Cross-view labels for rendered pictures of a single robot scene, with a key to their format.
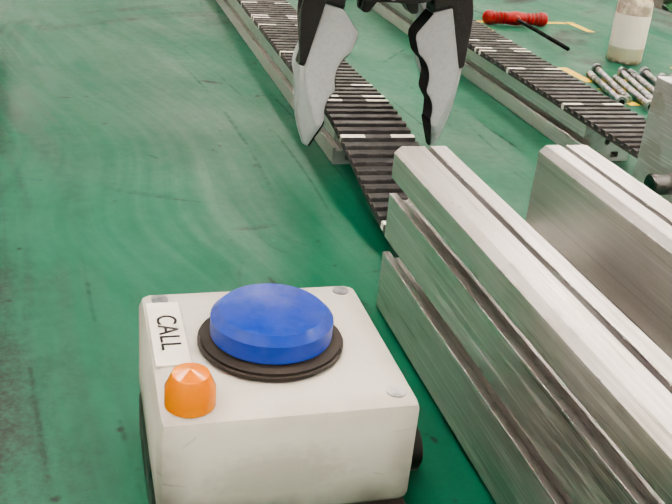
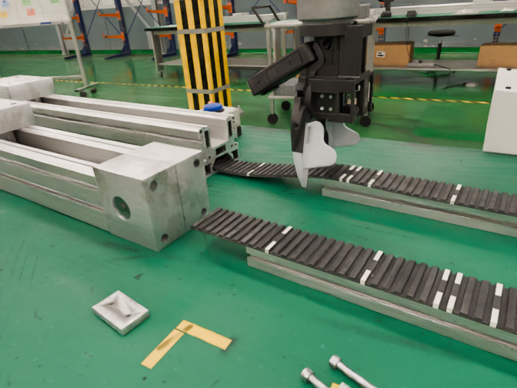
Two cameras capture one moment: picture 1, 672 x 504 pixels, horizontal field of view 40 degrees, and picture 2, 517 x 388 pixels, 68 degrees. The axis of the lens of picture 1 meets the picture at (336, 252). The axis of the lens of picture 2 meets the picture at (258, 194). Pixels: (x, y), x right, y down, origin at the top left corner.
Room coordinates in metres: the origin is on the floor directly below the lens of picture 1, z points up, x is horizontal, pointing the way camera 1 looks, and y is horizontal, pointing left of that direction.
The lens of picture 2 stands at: (0.95, -0.41, 1.04)
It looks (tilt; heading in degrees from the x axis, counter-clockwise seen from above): 26 degrees down; 143
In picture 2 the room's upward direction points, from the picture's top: 4 degrees counter-clockwise
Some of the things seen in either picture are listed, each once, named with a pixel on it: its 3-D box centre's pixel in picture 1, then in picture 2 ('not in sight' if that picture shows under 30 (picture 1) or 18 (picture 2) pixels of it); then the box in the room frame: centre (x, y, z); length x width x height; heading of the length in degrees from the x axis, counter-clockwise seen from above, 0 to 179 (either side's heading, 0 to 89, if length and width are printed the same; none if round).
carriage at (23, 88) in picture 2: not in sight; (18, 93); (-0.20, -0.26, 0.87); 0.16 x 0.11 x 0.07; 17
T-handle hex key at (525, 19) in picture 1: (538, 31); not in sight; (1.08, -0.21, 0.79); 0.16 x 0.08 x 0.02; 14
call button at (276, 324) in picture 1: (271, 332); (213, 108); (0.26, 0.02, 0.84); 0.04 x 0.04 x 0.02
